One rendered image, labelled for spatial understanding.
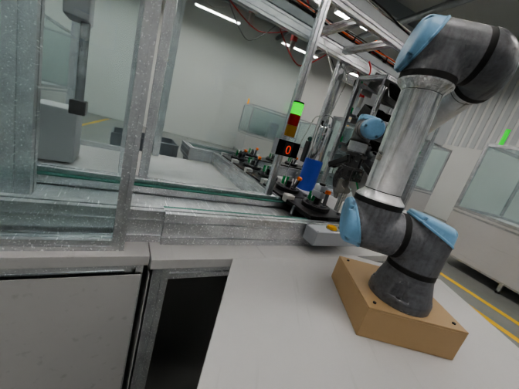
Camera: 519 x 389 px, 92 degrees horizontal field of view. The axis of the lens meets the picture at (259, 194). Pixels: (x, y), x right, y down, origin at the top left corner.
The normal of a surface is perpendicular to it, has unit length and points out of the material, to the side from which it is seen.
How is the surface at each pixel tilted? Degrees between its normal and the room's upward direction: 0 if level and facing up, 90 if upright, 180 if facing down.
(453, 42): 88
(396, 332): 90
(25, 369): 90
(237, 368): 0
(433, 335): 90
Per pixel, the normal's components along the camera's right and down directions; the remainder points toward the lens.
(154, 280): 0.44, 0.36
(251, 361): 0.27, -0.93
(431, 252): -0.16, 0.21
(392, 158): -0.59, 0.02
